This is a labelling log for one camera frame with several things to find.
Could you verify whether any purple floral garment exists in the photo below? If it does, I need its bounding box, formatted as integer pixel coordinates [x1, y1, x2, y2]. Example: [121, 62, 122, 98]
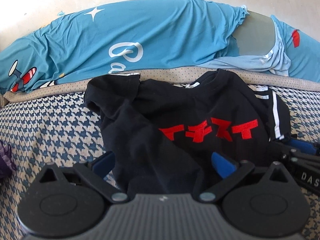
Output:
[0, 141, 17, 179]

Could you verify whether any black t-shirt red lettering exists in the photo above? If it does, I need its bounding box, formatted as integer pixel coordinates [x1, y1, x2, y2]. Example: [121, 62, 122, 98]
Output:
[84, 69, 291, 197]

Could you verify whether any blue cartoon print bedding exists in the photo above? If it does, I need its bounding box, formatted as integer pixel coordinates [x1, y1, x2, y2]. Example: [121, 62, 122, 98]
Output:
[1, 0, 319, 94]

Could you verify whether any houndstooth blue beige bed sheet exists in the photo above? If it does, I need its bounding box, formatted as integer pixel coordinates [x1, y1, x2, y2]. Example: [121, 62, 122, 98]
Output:
[1, 70, 319, 239]

